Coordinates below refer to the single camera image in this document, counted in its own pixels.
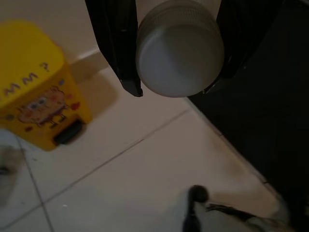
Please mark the yellow cartoon pedal bin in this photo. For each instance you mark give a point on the yellow cartoon pedal bin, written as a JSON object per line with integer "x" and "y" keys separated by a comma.
{"x": 36, "y": 72}

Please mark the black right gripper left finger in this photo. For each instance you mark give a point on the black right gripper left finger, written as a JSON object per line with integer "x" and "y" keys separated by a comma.
{"x": 116, "y": 43}

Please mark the clear plastic bottle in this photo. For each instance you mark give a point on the clear plastic bottle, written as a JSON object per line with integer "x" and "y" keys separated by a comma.
{"x": 179, "y": 55}

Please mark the black floor mat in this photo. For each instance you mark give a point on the black floor mat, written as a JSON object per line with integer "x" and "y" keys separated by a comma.
{"x": 270, "y": 120}

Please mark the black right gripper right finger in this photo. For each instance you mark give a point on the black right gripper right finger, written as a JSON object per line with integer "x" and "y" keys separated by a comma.
{"x": 239, "y": 31}

